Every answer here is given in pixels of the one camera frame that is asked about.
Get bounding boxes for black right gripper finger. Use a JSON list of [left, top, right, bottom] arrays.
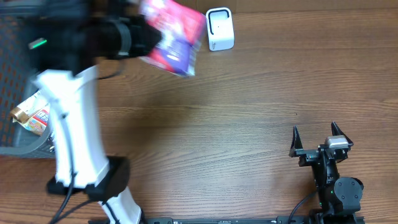
[[290, 126, 303, 150], [331, 121, 353, 145]]

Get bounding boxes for red purple pad package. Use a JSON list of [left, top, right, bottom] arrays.
[[139, 0, 206, 77]]

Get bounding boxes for white tube gold cap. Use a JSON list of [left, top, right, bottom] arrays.
[[10, 90, 47, 124]]

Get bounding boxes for yellow snack bag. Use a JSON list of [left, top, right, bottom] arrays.
[[22, 106, 50, 136]]

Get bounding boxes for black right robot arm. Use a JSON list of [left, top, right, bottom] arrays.
[[289, 122, 364, 223]]

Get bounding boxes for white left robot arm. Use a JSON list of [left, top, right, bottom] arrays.
[[26, 1, 161, 224]]

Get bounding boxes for white barcode scanner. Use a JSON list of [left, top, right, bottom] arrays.
[[206, 7, 234, 52]]

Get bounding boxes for grey plastic basket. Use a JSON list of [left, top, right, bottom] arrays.
[[1, 0, 55, 158]]

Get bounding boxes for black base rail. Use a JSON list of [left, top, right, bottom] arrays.
[[88, 216, 365, 224]]

